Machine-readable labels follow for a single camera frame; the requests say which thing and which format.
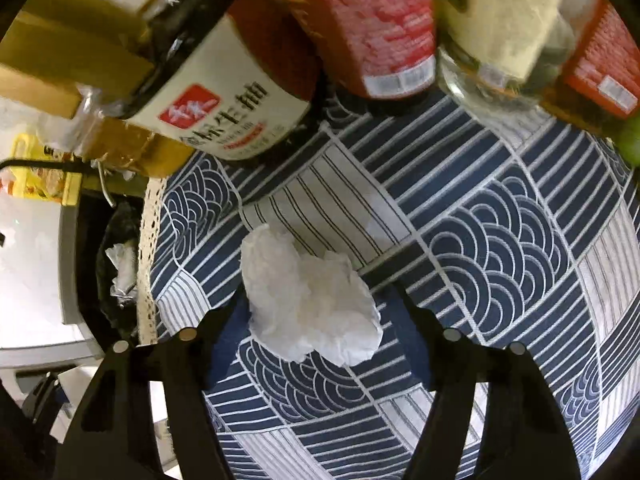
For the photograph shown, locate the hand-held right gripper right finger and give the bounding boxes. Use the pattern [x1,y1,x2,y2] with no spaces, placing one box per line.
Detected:
[390,285,583,480]

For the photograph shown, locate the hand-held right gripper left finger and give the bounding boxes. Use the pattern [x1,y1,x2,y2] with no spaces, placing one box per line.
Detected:
[65,305,251,480]

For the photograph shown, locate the blue white patterned tablecloth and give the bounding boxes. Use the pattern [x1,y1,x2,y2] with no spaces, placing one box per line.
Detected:
[137,85,640,480]

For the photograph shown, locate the soy sauce bottle white label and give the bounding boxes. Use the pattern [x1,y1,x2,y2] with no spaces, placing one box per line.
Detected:
[120,0,321,161]

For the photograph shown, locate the yellow label oil jug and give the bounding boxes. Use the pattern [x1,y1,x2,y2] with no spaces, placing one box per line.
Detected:
[0,132,83,206]

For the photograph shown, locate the green bottle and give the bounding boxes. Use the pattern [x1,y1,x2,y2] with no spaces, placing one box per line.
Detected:
[617,115,640,168]

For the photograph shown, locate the red label bottle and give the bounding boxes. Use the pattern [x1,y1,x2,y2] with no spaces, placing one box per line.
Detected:
[245,0,438,101]
[542,0,640,133]

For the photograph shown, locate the amber bottle with gold neck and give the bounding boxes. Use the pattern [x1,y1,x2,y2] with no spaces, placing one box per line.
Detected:
[0,10,196,181]

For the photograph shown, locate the clear bottle with beige label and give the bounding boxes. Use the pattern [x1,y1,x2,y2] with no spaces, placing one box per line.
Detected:
[432,0,576,113]

